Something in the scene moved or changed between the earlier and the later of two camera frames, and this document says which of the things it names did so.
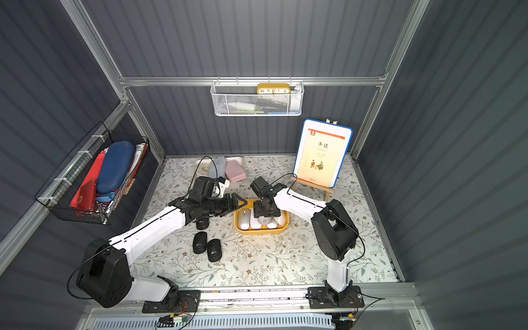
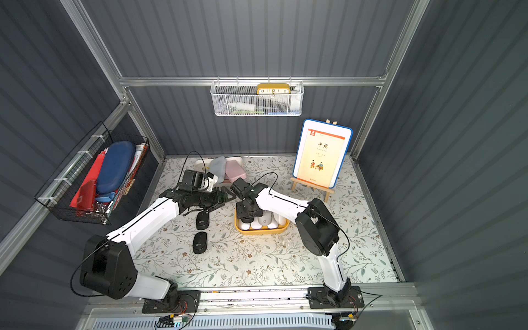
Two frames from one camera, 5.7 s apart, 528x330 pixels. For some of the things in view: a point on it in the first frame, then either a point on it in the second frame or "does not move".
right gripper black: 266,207 to 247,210
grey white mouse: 264,221 does not move
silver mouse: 272,224 does not move
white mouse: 282,218 does not move
